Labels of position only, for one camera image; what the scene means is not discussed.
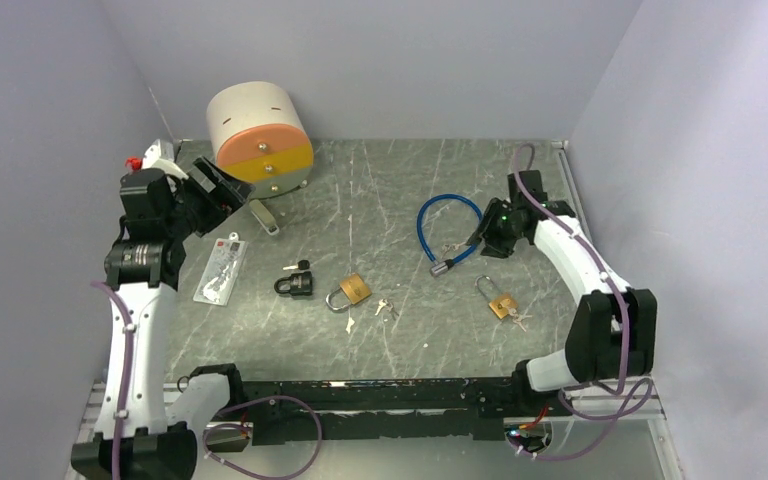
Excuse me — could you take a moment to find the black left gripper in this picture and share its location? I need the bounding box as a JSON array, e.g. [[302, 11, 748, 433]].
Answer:
[[164, 156, 254, 240]]

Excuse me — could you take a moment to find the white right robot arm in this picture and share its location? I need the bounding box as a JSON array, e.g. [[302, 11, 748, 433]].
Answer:
[[468, 171, 657, 415]]

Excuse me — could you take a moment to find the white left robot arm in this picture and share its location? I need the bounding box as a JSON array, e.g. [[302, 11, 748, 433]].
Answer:
[[70, 157, 254, 479]]

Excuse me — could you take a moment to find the black head key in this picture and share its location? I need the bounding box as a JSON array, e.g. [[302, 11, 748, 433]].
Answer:
[[283, 260, 311, 271]]

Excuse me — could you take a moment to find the long shackle brass padlock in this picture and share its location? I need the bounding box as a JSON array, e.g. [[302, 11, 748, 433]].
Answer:
[[474, 275, 519, 321]]

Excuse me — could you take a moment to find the beige cylinder drawer box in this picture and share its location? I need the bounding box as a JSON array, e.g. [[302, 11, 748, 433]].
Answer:
[[206, 81, 314, 199]]

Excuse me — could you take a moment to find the plastic packaging card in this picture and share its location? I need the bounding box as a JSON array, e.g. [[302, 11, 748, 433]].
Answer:
[[192, 232, 247, 307]]

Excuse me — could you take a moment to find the black padlock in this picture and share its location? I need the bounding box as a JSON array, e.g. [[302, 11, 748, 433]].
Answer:
[[273, 271, 314, 297]]

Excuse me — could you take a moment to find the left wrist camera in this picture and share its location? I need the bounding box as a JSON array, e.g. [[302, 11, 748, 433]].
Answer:
[[125, 139, 189, 180]]

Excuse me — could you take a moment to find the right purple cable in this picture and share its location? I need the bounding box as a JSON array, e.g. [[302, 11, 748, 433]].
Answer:
[[506, 377, 655, 463]]

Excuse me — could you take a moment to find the purple cable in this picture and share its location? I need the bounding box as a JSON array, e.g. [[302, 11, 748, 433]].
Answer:
[[506, 377, 655, 463], [202, 396, 324, 480]]

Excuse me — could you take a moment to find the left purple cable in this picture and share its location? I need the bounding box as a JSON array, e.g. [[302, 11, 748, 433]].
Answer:
[[202, 396, 324, 480]]

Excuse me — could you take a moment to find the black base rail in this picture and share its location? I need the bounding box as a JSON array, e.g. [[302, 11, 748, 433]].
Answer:
[[210, 373, 566, 446]]

